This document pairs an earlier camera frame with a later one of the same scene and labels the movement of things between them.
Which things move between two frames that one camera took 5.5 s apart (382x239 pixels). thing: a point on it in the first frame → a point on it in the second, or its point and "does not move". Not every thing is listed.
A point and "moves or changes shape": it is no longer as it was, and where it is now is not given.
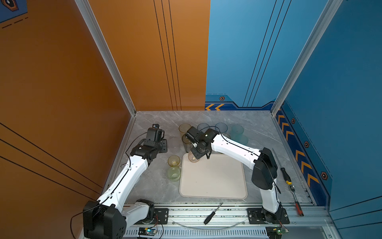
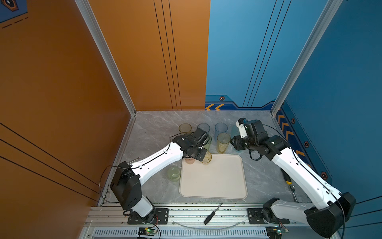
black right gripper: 197,156 → 236,143
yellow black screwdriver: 283,172 does not move
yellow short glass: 173,160 moves or changes shape
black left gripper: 163,143 → 201,157
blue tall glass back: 222,127 does not move
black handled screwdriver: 207,220 does not move
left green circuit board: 146,231 does not move
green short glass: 174,174 does not move
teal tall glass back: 237,129 does not move
